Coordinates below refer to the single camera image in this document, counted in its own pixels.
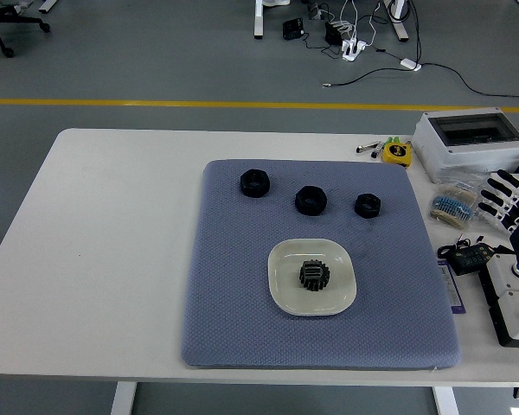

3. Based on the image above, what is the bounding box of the yellow tape measure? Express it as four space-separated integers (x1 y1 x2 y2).
381 142 413 169

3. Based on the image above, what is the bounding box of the purple label card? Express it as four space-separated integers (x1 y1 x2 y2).
436 259 469 316

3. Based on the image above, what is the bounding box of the medium black hex nut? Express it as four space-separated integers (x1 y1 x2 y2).
295 185 329 216

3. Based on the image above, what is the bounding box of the blue-grey quilted mat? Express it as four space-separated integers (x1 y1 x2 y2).
180 158 463 370

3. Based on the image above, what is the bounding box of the black digital meter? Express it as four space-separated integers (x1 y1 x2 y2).
436 235 498 278

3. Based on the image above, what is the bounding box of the bag of blue resistors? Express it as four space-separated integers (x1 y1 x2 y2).
427 181 479 231

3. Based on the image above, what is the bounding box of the small black hex nut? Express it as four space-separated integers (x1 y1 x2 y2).
354 193 382 220

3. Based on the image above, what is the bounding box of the black power adapter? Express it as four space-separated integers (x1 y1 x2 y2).
281 18 305 42

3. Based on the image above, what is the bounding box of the white table leg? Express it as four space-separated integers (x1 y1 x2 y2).
110 382 138 415
431 385 460 415

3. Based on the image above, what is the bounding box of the black charger box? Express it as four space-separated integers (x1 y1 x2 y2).
324 22 345 46

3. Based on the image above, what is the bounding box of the white power strip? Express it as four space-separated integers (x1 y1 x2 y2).
341 38 368 62

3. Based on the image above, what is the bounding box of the white electrical enclosure box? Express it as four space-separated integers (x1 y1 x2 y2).
410 106 519 184

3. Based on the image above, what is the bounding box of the white square plate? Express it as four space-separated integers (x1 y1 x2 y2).
267 238 358 318

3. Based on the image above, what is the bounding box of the large black gear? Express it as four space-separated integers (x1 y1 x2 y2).
298 265 333 295

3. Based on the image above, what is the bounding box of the long black floor cable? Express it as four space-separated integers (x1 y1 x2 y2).
322 60 519 103

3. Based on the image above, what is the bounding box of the large black hex nut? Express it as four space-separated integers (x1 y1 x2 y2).
240 168 272 199

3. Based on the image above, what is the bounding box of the white desk leg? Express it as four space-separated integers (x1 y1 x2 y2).
253 0 266 41
382 0 413 42

